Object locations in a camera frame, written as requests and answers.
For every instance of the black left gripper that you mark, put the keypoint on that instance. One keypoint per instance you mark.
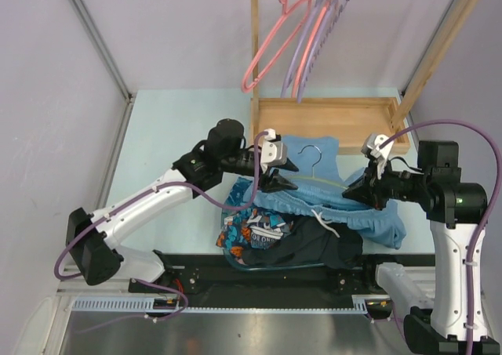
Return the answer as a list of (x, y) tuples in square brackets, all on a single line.
[(275, 182)]

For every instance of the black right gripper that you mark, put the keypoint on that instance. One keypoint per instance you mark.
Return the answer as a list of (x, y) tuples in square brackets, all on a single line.
[(369, 188)]

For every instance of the sage green hanger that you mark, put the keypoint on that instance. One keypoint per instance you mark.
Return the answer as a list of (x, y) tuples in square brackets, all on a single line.
[(312, 176)]

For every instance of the light blue shorts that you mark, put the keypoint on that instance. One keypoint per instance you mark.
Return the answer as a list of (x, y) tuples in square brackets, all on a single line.
[(318, 199)]

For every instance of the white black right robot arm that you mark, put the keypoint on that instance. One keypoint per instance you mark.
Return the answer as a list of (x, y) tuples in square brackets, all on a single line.
[(452, 322)]

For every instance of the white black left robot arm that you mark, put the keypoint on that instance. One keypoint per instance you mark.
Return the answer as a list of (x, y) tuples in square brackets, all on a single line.
[(94, 240)]

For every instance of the blue patterned shorts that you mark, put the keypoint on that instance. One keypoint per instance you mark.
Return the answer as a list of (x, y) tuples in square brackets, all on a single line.
[(251, 229)]

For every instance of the dark navy shorts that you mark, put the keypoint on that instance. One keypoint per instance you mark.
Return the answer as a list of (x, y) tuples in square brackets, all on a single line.
[(336, 247)]

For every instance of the purple hanger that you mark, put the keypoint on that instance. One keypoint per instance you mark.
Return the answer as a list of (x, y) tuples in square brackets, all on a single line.
[(298, 63)]

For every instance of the lavender hanger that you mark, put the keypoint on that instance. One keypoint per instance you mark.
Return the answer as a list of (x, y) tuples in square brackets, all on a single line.
[(326, 29)]

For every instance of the wooden clothes rack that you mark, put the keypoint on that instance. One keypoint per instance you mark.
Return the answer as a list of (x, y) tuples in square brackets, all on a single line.
[(349, 119)]

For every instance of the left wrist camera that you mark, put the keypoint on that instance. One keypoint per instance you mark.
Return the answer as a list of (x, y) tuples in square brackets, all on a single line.
[(273, 151)]

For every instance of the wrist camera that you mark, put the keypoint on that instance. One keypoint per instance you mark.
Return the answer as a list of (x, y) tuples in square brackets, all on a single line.
[(273, 151), (377, 148)]

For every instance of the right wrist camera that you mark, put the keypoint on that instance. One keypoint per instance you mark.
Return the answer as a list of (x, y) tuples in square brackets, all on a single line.
[(377, 148)]

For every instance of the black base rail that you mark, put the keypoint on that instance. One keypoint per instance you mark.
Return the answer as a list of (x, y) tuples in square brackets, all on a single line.
[(210, 281)]

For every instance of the aluminium corner frame post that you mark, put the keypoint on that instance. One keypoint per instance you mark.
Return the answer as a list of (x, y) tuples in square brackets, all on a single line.
[(97, 40)]

